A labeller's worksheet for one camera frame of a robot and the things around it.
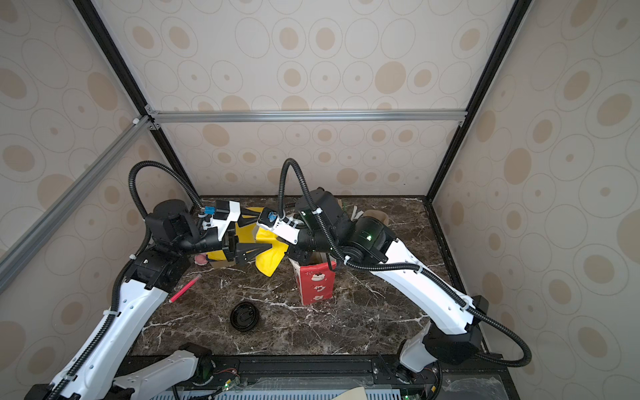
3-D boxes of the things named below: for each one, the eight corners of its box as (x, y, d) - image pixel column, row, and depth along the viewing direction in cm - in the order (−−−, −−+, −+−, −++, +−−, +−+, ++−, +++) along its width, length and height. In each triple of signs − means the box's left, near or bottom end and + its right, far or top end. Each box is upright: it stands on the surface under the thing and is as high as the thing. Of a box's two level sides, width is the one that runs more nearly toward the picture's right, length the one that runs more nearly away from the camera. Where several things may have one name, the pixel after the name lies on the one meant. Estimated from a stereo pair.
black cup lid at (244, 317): (232, 332, 83) (227, 327, 79) (237, 307, 88) (233, 302, 84) (256, 332, 83) (253, 327, 79) (260, 307, 88) (258, 302, 84)
